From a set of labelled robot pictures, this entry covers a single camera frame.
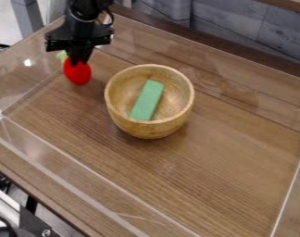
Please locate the green rectangular block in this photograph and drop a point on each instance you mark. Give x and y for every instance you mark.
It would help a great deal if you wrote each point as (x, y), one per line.
(146, 104)

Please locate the clear acrylic tray walls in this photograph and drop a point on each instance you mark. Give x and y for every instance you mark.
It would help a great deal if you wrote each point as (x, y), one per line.
(221, 179)

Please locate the grey post upper left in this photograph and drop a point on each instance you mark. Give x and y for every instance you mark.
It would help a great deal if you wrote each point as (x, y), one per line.
(29, 16)

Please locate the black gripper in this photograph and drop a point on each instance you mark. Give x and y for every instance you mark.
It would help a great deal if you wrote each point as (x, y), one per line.
(74, 34)

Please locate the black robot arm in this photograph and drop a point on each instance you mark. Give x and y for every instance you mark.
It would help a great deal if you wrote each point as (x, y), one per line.
(89, 11)

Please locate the black metal bracket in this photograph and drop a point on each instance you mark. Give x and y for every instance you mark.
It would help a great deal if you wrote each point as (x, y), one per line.
(33, 227)

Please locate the red plush strawberry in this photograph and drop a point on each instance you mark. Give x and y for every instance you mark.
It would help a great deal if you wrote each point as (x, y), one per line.
(79, 73)

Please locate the wooden bowl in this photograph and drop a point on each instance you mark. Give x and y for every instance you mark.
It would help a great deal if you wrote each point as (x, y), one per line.
(174, 106)

